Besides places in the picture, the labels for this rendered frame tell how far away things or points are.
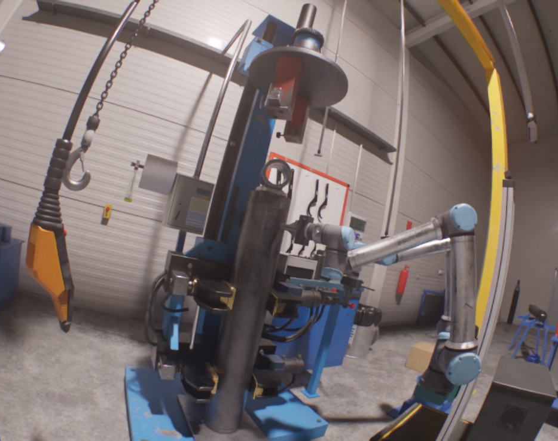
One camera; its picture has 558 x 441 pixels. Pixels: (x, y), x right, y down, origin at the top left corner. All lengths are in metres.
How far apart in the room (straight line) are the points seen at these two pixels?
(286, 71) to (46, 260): 1.21
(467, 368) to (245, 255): 1.08
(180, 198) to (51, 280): 1.47
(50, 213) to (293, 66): 1.16
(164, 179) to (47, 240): 1.43
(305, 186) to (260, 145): 2.17
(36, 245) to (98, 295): 2.72
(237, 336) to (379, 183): 4.26
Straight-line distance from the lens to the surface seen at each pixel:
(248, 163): 1.76
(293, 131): 1.62
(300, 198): 3.84
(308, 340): 2.83
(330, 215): 4.19
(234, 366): 1.40
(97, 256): 3.25
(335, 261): 1.08
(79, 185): 0.82
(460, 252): 1.15
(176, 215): 2.03
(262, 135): 1.84
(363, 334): 3.56
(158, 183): 2.01
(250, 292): 1.27
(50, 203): 0.68
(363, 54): 5.79
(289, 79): 1.34
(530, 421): 1.48
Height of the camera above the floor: 1.25
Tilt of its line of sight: 5 degrees up
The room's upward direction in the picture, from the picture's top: 13 degrees clockwise
